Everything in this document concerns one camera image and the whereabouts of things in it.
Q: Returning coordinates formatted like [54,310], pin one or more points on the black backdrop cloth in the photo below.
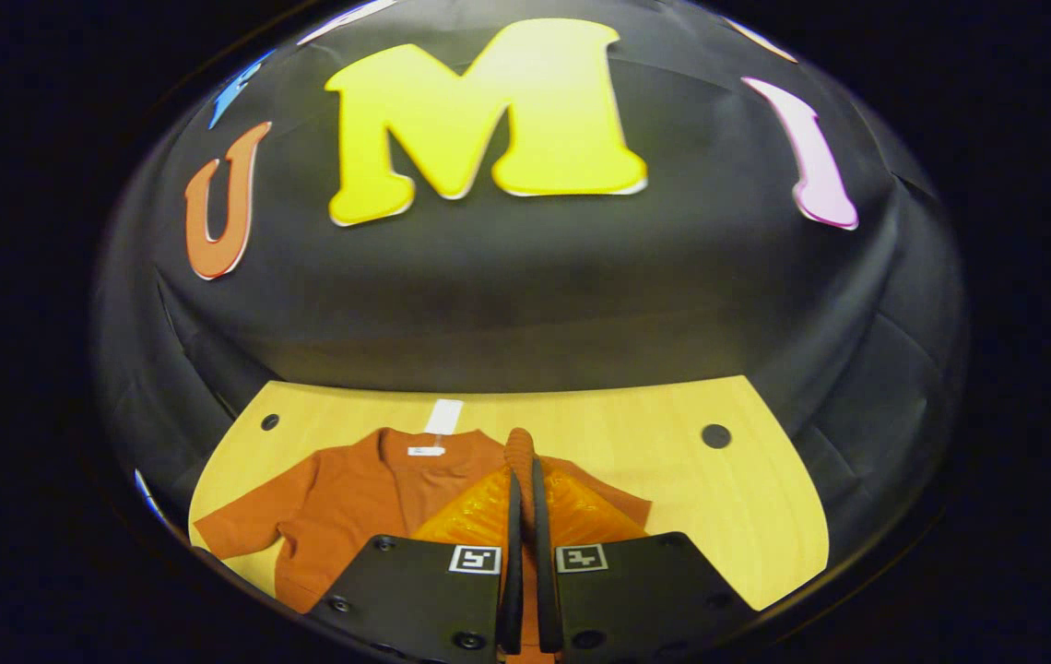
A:
[525,304]

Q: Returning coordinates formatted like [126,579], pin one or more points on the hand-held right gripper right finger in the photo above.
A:
[546,599]

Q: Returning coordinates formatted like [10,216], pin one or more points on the orange shirt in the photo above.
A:
[350,507]

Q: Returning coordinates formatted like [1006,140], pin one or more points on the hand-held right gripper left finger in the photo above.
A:
[512,599]

